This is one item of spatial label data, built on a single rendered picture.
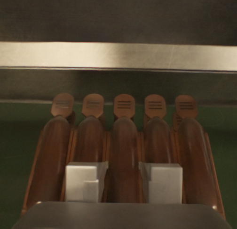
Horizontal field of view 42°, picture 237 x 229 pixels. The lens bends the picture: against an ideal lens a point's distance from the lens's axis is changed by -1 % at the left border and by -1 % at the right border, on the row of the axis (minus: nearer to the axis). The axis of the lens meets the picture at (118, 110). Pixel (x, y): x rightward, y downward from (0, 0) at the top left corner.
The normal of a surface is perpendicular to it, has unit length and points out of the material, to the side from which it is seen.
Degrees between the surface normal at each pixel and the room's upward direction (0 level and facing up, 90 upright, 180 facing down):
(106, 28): 90
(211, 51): 55
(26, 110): 2
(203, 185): 2
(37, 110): 2
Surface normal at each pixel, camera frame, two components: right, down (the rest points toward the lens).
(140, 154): 0.00, -0.70
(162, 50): -0.03, 0.19
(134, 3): -0.04, 0.72
